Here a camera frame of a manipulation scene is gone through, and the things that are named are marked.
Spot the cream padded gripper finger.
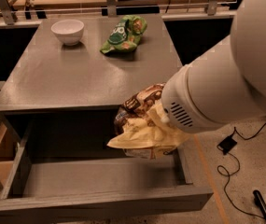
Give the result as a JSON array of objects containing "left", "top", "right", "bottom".
[{"left": 107, "top": 101, "right": 189, "bottom": 149}]

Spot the brown sea salt chip bag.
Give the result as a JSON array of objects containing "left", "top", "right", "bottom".
[{"left": 114, "top": 83, "right": 175, "bottom": 160}]

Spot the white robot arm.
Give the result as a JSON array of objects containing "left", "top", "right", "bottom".
[{"left": 108, "top": 0, "right": 266, "bottom": 149}]

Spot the green chip bag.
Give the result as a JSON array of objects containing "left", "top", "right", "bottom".
[{"left": 100, "top": 15, "right": 147, "bottom": 54}]

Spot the grey counter cabinet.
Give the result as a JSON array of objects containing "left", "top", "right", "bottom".
[{"left": 0, "top": 13, "right": 198, "bottom": 142}]

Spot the grey open top drawer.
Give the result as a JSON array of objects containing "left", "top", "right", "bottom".
[{"left": 0, "top": 111, "right": 212, "bottom": 224}]

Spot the black power adapter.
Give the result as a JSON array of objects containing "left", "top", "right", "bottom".
[{"left": 217, "top": 135, "right": 237, "bottom": 155}]

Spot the black cylindrical tool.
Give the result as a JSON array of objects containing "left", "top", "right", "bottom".
[{"left": 253, "top": 189, "right": 266, "bottom": 221}]

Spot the white ceramic bowl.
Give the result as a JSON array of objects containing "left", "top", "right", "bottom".
[{"left": 51, "top": 20, "right": 84, "bottom": 46}]

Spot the cardboard box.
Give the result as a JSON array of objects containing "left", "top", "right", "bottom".
[{"left": 0, "top": 122, "right": 18, "bottom": 187}]

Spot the black floor cable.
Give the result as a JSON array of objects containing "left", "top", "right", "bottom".
[{"left": 217, "top": 110, "right": 266, "bottom": 222}]

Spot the metal railing frame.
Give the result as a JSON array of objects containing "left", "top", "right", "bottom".
[{"left": 0, "top": 0, "right": 248, "bottom": 26}]

